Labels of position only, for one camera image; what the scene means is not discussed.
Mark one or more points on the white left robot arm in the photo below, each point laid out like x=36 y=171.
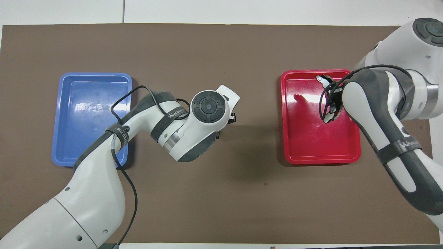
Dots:
x=93 y=193

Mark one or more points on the blue plastic tray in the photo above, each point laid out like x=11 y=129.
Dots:
x=86 y=121

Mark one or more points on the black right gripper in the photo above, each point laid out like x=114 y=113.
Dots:
x=335 y=98

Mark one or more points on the red plastic tray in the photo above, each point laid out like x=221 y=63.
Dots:
x=308 y=138

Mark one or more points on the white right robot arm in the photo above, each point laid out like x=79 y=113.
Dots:
x=391 y=117

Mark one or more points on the brown table mat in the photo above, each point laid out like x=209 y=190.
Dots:
x=221 y=193

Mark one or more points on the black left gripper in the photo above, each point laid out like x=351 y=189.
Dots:
x=232 y=118

